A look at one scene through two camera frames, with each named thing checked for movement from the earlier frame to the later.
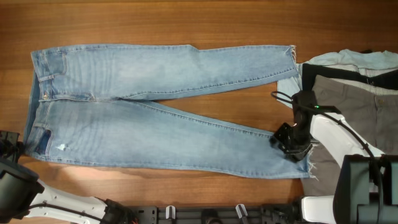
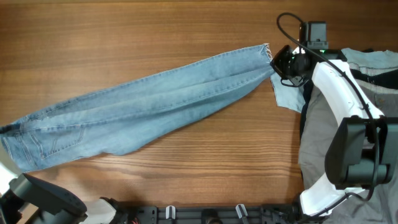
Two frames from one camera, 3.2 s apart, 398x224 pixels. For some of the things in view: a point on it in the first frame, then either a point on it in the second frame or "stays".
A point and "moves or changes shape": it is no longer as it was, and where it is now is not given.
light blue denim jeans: [87, 105] moves or changes shape
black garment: [387, 80] stays
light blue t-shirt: [359, 60] stays
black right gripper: [293, 155] → [278, 64]
